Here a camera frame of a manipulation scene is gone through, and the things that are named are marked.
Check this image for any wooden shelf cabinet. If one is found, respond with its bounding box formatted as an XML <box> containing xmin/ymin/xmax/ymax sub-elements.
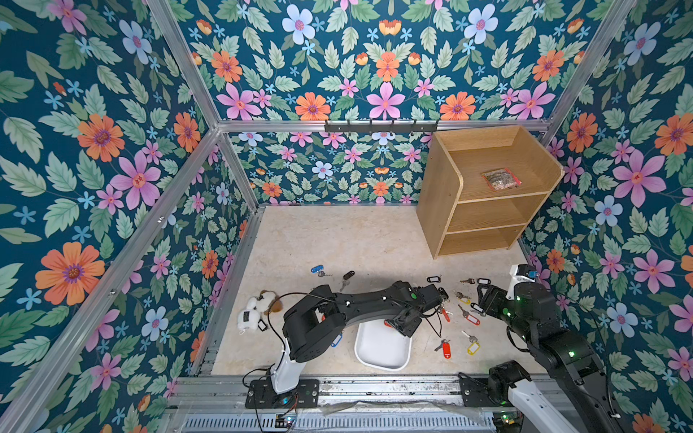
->
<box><xmin>416</xmin><ymin>126</ymin><xmax>564</xmax><ymax>258</ymax></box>

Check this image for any clear bag of small parts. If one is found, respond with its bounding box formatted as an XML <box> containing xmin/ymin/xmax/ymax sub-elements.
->
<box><xmin>481</xmin><ymin>168</ymin><xmax>523</xmax><ymax>191</ymax></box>

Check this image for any dark tag key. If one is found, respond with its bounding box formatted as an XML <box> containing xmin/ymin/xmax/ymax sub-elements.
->
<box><xmin>339</xmin><ymin>271</ymin><xmax>355</xmax><ymax>292</ymax></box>

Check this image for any yellow tag key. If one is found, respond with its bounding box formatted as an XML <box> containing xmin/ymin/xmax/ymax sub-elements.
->
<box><xmin>461</xmin><ymin>330</ymin><xmax>480</xmax><ymax>357</ymax></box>
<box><xmin>456</xmin><ymin>292</ymin><xmax>472</xmax><ymax>305</ymax></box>

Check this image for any black wall hook rail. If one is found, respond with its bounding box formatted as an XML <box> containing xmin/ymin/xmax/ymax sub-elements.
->
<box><xmin>323</xmin><ymin>119</ymin><xmax>440</xmax><ymax>135</ymax></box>

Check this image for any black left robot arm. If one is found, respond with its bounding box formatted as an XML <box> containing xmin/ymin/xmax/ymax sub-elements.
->
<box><xmin>270</xmin><ymin>281</ymin><xmax>449</xmax><ymax>394</ymax></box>

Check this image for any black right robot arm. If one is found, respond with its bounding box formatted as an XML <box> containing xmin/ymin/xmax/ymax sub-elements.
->
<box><xmin>478</xmin><ymin>280</ymin><xmax>624</xmax><ymax>432</ymax></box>

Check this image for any blue tag key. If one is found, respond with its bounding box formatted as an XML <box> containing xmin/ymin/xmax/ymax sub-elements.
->
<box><xmin>310</xmin><ymin>264</ymin><xmax>330</xmax><ymax>278</ymax></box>

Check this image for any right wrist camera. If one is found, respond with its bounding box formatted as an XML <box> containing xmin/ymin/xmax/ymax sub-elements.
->
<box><xmin>506</xmin><ymin>263</ymin><xmax>538</xmax><ymax>301</ymax></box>

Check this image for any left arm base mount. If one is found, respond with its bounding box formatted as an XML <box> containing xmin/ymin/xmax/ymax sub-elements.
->
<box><xmin>245</xmin><ymin>377</ymin><xmax>321</xmax><ymax>410</ymax></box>

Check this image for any white storage tray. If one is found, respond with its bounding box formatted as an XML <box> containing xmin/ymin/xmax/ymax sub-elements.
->
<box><xmin>355</xmin><ymin>320</ymin><xmax>411</xmax><ymax>372</ymax></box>

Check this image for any white plush toy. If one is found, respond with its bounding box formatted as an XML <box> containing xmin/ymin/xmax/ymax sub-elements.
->
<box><xmin>236</xmin><ymin>290</ymin><xmax>283</xmax><ymax>335</ymax></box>

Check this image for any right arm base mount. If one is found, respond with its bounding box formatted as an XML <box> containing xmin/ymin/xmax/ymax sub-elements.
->
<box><xmin>458</xmin><ymin>369</ymin><xmax>532</xmax><ymax>408</ymax></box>

